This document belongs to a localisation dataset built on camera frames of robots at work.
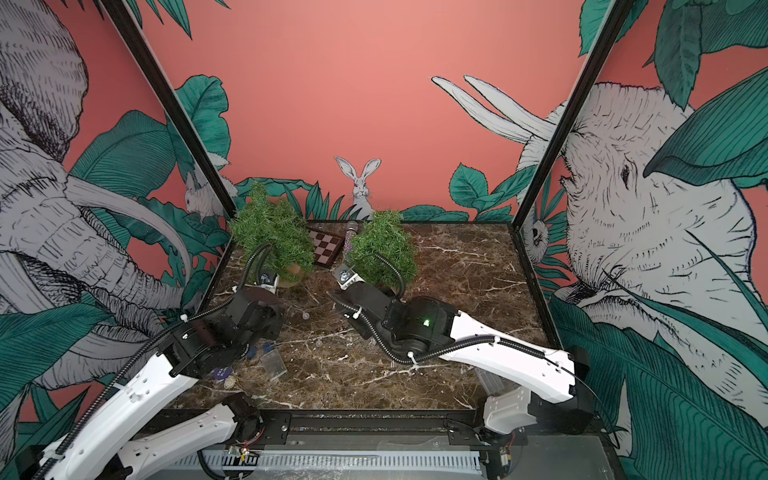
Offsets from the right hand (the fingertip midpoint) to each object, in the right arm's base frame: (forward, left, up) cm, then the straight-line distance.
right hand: (359, 295), depth 64 cm
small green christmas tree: (+15, -5, +4) cm, 16 cm away
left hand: (+2, +21, -7) cm, 23 cm away
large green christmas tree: (+22, +28, +1) cm, 36 cm away
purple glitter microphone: (+45, +10, -27) cm, 54 cm away
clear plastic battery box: (-6, +27, -29) cm, 40 cm away
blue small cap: (-15, +18, +4) cm, 23 cm away
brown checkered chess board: (+37, +19, -28) cm, 50 cm away
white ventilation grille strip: (-28, +7, -30) cm, 42 cm away
